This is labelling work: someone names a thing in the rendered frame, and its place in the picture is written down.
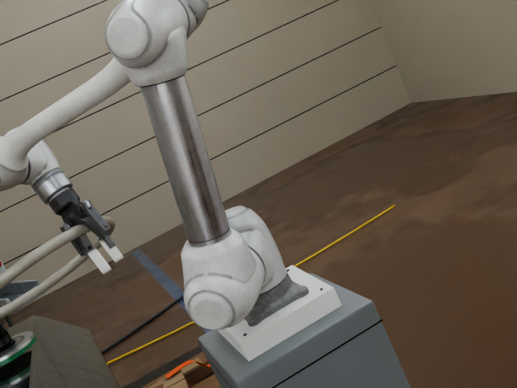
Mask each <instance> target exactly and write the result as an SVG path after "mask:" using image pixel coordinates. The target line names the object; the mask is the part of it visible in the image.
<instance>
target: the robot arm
mask: <svg viewBox="0 0 517 388"><path fill-rule="evenodd" d="M207 11H208V0H124V1H123V2H121V3H120V4H119V5H117V6H116V7H115V9H114V10H113V11H112V13H111V14H110V16H109V17H108V21H107V22H106V26H105V42H106V45H107V47H108V50H109V51H110V52H111V54H112V56H113V57H114V58H113V59H112V60H111V61H110V63H108V65H107V66H106V67H105V68H103V70H101V71H100V73H98V74H97V75H95V76H94V77H93V78H91V79H89V80H88V81H87V82H86V83H84V84H83V85H81V86H79V87H78V88H77V89H75V90H74V91H72V92H70V93H69V94H67V95H66V96H65V97H63V98H62V99H60V100H58V101H57V102H56V103H54V104H53V105H51V106H49V107H48V108H47V109H45V110H44V111H42V112H40V113H39V114H37V115H36V116H35V117H33V118H32V119H30V120H28V121H27V122H26V123H25V124H23V125H22V126H20V127H18V128H15V129H12V130H10V131H9V132H7V133H6V134H5V135H4V136H0V192H1V191H4V190H6V189H10V188H13V187H15V186H17V185H30V186H31V187H32V188H33V189H34V191H35V192H36V193H37V195H38V196H39V198H40V199H41V200H42V201H43V203H44V204H49V206H50V207H51V208H52V210H53V211H54V213H55V214H56V215H58V216H61V217H62V219H63V222H64V224H63V226H62V227H60V230H61V231H62V232H64V231H66V230H67V229H70V228H72V227H73V226H76V225H78V224H79V223H81V224H83V225H85V226H86V227H87V228H88V229H90V230H91V231H92V232H93V233H94V234H96V236H97V237H98V238H99V239H98V240H100V241H99V242H100V243H101V244H102V246H103V247H104V248H105V250H106V251H107V252H108V254H109V255H110V256H111V257H112V259H113V260H114V261H115V263H116V262H118V261H119V260H120V259H123V258H124V256H123V255H122V254H121V253H120V252H119V250H118V249H117V247H116V246H115V243H114V242H113V240H112V239H111V237H110V236H109V231H110V230H111V227H110V226H109V225H108V223H107V222H106V221H105V220H104V219H103V218H102V217H101V215H100V214H99V213H98V212H97V210H96V209H95V208H94V206H93V205H92V202H91V200H86V201H84V202H80V197H79V196H78V194H77V193H76V192H75V190H74V189H72V186H73V185H72V182H71V181H70V179H69V178H68V177H67V175H66V174H65V173H64V171H63V170H62V169H61V167H60V166H59V164H58V161H57V159H56V157H55V155H54V154H53V152H52V151H51V149H50V148H49V147H48V146H47V145H46V144H45V142H44V141H43V139H44V138H45V137H47V136H48V135H50V134H52V133H53V132H54V131H56V130H58V129H60V128H61V127H62V126H64V125H66V124H68V123H69V122H71V121H72V120H74V119H76V118H78V117H79V116H80V115H82V114H84V113H85V112H87V111H88V110H90V109H92V108H94V107H95V106H97V105H98V104H100V103H101V102H103V101H105V100H106V99H107V98H109V97H110V96H112V95H114V94H115V93H116V92H117V91H119V90H120V89H122V88H123V87H124V86H126V85H127V84H129V83H130V82H132V83H133V84H134V85H135V86H137V87H140V89H141V91H142V95H143V98H144V101H145V105H146V108H147V110H148V115H149V118H150V120H151V123H152V128H153V130H154V133H155V137H156V140H157V143H158V147H159V149H160V153H161V155H162V159H163V162H164V165H165V169H166V172H167V174H168V179H169V182H170V184H171V187H172V191H173V194H174V197H175V201H176V204H177V207H178V210H179V213H180V216H181V219H182V223H183V226H184V228H185V233H186V235H187V238H188V240H187V241H186V243H185V245H184V247H183V249H182V252H181V258H182V269H183V277H184V287H185V291H184V295H183V297H184V302H185V307H186V309H187V312H188V314H189V316H190V317H191V319H192V320H193V322H194V323H196V324H197V325H198V326H200V327H202V328H204V329H212V330H218V329H226V328H229V327H233V326H235V325H236V324H238V323H240V322H241V321H242V320H243V319H245V320H246V321H247V323H248V325H249V326H256V325H258V324H259V323H260V322H261V321H263V320H264V319H265V318H267V317H268V316H271V315H272V314H273V313H276V312H277V311H279V310H280V309H282V308H284V307H285V306H287V305H288V304H290V303H292V302H294V301H296V300H297V299H299V298H302V297H303V296H306V295H307V294H309V289H308V287H307V286H301V285H299V284H298V283H295V282H294V281H292V280H291V278H290V276H289V274H288V273H287V271H286V269H285V266H284V263H283V261H282V257H281V254H280V252H279V249H278V247H277V245H276V243H275V240H274V239H273V237H272V234H271V233H270V231H269V229H268V227H267V225H266V224H265V223H264V221H263V220H262V219H261V218H260V217H259V216H258V215H257V214H256V213H255V212H254V211H252V210H251V209H250V208H246V207H244V206H236V207H233V208H231V209H227V210H225V209H224V206H223V204H222V199H221V196H220V193H219V190H218V186H217V182H216V180H215V175H214V172H213V169H212V164H211V162H210V158H209V156H208V151H207V148H206V145H205V140H204V138H203V134H202V130H201V127H200V125H199V121H198V116H197V114H196V111H195V107H194V103H193V101H192V96H191V92H190V90H189V87H188V83H187V79H186V77H185V73H186V72H187V69H188V53H187V39H188V38H189V37H190V35H191V34H192V33H193V32H194V31H195V30H196V29H197V28H198V27H199V26H200V25H201V23H202V21H203V19H204V17H205V15H206V12H207ZM104 227H105V228H104ZM71 243H72V245H73V246H74V247H75V249H76V250H77V252H78V254H79V255H80V256H88V257H89V258H90V260H91V261H92V262H93V263H94V264H95V265H96V266H97V267H98V268H99V270H100V271H101V272H102V274H105V273H107V272H108V271H110V270H111V269H112V268H111V267H110V266H109V264H108V263H107V262H106V261H105V260H104V258H103V257H102V255H101V254H100V253H99V251H98V250H97V249H93V247H92V244H91V243H90V241H89V239H88V237H87V235H86V234H84V235H82V236H80V237H78V238H76V239H73V240H72V241H71Z"/></svg>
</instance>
